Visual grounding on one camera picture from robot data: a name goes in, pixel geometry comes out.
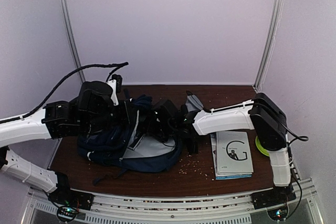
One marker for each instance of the right aluminium corner post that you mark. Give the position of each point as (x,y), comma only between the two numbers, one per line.
(269,44)

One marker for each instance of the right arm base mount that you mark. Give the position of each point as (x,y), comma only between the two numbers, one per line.
(276,201)

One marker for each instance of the lime green plate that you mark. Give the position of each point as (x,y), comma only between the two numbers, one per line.
(260,148)

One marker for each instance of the aluminium corner post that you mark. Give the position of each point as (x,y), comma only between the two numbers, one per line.
(70,33)
(269,44)

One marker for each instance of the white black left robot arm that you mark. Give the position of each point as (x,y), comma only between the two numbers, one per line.
(96,108)

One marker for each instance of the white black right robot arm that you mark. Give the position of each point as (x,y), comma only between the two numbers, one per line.
(259,114)

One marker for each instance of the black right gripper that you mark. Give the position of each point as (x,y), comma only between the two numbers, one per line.
(151,132)

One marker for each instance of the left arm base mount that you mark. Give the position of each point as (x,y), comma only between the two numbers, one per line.
(68,201)

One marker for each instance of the navy blue student backpack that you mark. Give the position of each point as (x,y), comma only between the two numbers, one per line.
(131,147)

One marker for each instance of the aluminium front rail frame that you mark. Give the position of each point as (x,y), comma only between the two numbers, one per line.
(229,208)

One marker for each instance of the left aluminium corner post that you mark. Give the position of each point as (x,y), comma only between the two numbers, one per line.
(70,33)

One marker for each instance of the blue white bottom book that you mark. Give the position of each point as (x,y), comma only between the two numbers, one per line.
(233,177)

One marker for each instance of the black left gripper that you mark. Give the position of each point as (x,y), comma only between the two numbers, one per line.
(126,115)

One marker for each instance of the white Great Gatsby book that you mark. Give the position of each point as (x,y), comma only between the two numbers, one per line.
(232,153)

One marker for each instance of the grey fabric pouch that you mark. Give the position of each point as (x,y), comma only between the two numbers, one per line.
(193,104)

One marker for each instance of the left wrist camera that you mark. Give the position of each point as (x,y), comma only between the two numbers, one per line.
(115,82)

